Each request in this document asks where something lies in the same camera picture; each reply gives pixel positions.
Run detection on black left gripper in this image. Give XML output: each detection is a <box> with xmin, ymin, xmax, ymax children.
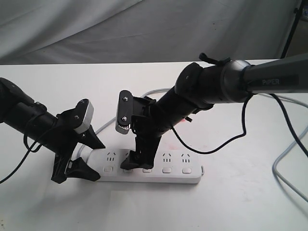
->
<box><xmin>51</xmin><ymin>108</ymin><xmax>105</xmax><ymax>183</ymax></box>

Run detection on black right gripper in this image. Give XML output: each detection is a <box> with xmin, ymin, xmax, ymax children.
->
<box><xmin>120</xmin><ymin>95</ymin><xmax>173</xmax><ymax>169</ymax></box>

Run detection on white five-outlet power strip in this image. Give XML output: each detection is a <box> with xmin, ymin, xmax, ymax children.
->
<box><xmin>86</xmin><ymin>149</ymin><xmax>205</xmax><ymax>184</ymax></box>

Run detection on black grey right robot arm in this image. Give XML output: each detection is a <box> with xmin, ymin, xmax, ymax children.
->
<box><xmin>115</xmin><ymin>53</ymin><xmax>308</xmax><ymax>170</ymax></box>

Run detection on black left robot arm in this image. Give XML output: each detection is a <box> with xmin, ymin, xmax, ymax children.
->
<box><xmin>0</xmin><ymin>78</ymin><xmax>105</xmax><ymax>184</ymax></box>

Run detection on grey backdrop cloth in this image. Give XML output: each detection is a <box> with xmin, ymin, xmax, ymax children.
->
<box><xmin>0</xmin><ymin>0</ymin><xmax>300</xmax><ymax>64</ymax></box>

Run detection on black tripod stand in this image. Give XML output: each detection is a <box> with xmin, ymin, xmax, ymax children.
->
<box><xmin>280</xmin><ymin>0</ymin><xmax>305</xmax><ymax>59</ymax></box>

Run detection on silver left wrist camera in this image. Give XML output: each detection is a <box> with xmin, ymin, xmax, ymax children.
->
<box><xmin>72</xmin><ymin>99</ymin><xmax>94</xmax><ymax>134</ymax></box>

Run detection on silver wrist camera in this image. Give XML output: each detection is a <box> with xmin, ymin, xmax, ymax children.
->
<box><xmin>72</xmin><ymin>99</ymin><xmax>94</xmax><ymax>134</ymax></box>
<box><xmin>115</xmin><ymin>90</ymin><xmax>133</xmax><ymax>135</ymax></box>

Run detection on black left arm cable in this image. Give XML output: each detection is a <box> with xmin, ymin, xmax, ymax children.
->
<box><xmin>0</xmin><ymin>115</ymin><xmax>61</xmax><ymax>184</ymax></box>

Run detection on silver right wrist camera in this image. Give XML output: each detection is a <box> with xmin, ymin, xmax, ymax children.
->
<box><xmin>115</xmin><ymin>90</ymin><xmax>133</xmax><ymax>135</ymax></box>

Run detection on grey power cord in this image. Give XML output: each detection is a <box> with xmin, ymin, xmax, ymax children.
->
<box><xmin>76</xmin><ymin>88</ymin><xmax>308</xmax><ymax>203</ymax></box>

